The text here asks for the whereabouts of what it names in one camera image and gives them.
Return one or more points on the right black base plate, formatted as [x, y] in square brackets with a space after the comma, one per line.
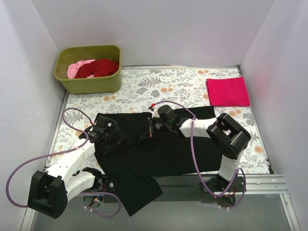
[217, 184]

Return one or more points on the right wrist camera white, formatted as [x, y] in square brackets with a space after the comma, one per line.
[154, 112]

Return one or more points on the olive green plastic bin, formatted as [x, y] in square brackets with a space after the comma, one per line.
[72, 55]

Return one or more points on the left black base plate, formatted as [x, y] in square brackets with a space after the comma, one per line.
[105, 185]

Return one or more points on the black t shirt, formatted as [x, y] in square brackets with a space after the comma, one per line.
[134, 168]

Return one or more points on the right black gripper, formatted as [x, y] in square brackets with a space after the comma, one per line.
[150, 127]

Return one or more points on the aluminium frame rail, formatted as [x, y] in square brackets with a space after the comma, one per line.
[267, 184]

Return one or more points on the dark red garment in bin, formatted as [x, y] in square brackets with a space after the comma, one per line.
[98, 68]

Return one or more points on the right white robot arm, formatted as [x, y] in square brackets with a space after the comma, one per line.
[227, 134]

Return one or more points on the folded magenta t shirt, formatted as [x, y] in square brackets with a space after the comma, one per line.
[227, 92]

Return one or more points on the floral patterned table mat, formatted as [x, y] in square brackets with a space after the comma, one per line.
[139, 89]

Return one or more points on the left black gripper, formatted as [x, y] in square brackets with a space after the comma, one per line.
[118, 138]

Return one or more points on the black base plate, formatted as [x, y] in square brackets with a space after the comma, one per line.
[105, 185]
[217, 184]

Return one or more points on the pink garment in bin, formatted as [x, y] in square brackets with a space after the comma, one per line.
[73, 68]

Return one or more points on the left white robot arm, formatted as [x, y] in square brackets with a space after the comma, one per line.
[65, 168]

